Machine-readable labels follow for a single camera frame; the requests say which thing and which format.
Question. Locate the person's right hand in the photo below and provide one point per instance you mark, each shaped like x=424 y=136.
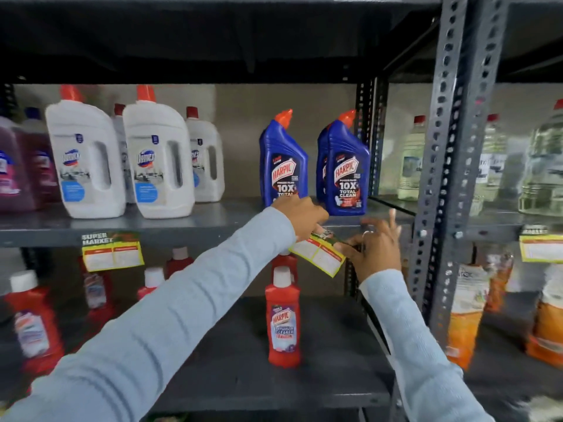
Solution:
x=378 y=254

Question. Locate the person's left hand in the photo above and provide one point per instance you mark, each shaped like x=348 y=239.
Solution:
x=299 y=213

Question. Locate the orange and white refill pouch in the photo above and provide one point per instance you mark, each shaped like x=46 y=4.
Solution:
x=466 y=312
x=547 y=320
x=500 y=281

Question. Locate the person's right forearm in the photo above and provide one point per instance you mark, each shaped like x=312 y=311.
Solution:
x=418 y=347

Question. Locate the person's left forearm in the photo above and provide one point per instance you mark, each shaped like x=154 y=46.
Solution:
x=176 y=303

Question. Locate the purple cleaner bottle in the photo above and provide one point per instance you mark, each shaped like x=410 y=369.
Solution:
x=13 y=171
x=40 y=166

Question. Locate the clear liquid bottle red cap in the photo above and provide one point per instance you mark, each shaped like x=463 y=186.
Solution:
x=490 y=171
x=411 y=166
x=543 y=171

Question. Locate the person's right thumb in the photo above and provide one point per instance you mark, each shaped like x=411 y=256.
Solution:
x=345 y=248

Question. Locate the grey metal shelving rack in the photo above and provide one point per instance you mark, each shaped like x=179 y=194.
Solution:
x=528 y=35
x=211 y=39

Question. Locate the blue toilet cleaner bottle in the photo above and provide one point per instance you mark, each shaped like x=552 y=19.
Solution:
x=281 y=166
x=320 y=166
x=347 y=175

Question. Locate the person's left fingers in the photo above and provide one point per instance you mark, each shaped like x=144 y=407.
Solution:
x=317 y=224

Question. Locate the yellow shelf price label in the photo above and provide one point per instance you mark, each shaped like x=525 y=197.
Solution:
x=542 y=246
x=112 y=253
x=320 y=254

